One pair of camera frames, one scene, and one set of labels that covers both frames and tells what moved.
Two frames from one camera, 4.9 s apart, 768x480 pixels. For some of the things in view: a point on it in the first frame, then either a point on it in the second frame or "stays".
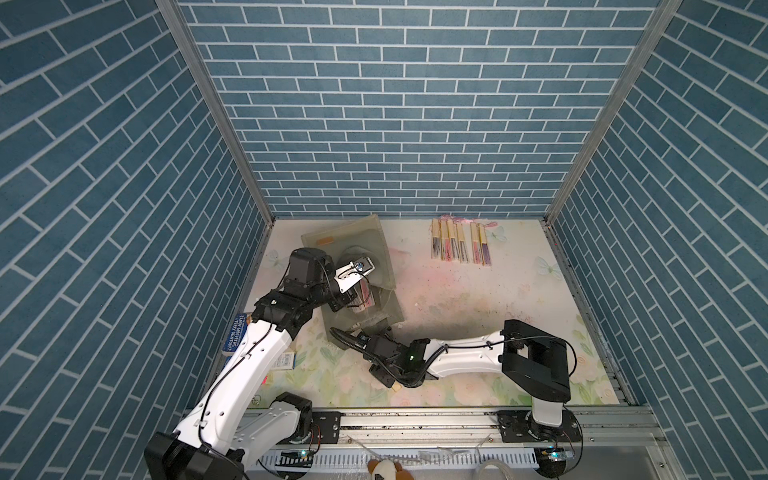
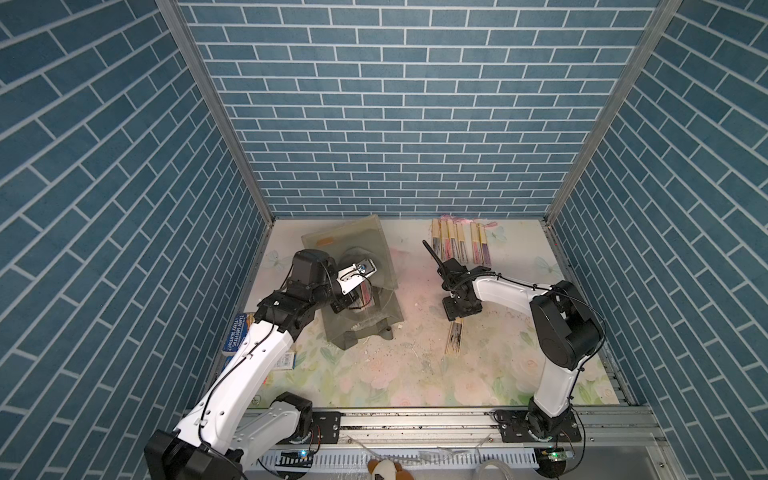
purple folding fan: x=485 y=245 stays
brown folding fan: x=453 y=240 stays
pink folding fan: x=445 y=227 stays
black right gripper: x=376 y=373 → x=448 y=312
